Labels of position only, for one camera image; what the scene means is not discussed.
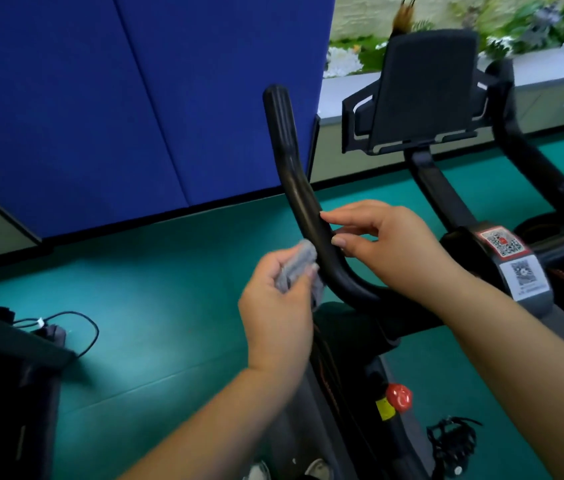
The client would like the person's left hand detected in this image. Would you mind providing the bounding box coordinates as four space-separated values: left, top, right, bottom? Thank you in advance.
238 244 321 381

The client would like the black power cable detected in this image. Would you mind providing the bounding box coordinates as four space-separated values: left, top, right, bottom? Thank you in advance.
11 310 101 359

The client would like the black tablet holder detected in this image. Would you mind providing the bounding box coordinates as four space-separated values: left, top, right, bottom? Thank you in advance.
341 28 501 157

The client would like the person's right forearm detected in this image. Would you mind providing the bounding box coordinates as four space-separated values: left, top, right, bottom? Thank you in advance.
434 274 564 480

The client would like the white pebble path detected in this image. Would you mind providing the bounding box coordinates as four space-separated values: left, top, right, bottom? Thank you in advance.
323 37 513 79

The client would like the blue padded column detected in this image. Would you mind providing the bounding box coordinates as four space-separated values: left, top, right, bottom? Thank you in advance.
0 0 337 241

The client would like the person's right hand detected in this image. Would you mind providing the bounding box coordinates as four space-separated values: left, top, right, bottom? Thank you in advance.
320 199 468 308

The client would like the tall plant with orange tuft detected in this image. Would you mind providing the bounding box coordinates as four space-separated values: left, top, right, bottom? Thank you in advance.
389 0 419 39

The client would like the person's white right shoe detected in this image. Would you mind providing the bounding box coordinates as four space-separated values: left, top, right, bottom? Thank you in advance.
305 458 334 480

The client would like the black treadmill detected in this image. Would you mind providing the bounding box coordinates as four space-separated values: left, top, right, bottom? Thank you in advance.
0 305 79 480

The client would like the person's left forearm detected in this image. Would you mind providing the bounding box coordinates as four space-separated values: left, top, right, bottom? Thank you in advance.
119 367 305 480

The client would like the grey cleaning cloth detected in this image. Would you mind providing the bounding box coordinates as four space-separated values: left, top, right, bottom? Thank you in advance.
274 239 325 311

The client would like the light green fern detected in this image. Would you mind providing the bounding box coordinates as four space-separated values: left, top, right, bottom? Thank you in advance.
447 0 503 31

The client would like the green moss bed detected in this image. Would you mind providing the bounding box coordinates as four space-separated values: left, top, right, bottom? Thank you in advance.
327 34 393 75

